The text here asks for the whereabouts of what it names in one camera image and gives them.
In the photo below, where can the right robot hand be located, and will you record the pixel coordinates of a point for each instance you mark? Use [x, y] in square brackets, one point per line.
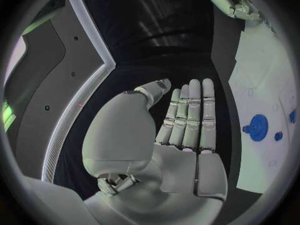
[239, 7]

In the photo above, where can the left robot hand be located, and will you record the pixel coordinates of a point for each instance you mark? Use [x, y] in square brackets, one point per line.
[178, 172]

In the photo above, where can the white task board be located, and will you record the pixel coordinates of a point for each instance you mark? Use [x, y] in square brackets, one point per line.
[260, 78]

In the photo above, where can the blue peg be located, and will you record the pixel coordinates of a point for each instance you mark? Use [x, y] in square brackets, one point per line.
[278, 136]
[246, 129]

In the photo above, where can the blue gear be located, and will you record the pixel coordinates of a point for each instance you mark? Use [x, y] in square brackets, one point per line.
[258, 127]

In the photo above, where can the blue block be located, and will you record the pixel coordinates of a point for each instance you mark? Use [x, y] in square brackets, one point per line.
[293, 116]

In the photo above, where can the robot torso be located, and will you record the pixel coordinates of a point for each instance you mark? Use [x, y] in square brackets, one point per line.
[70, 60]

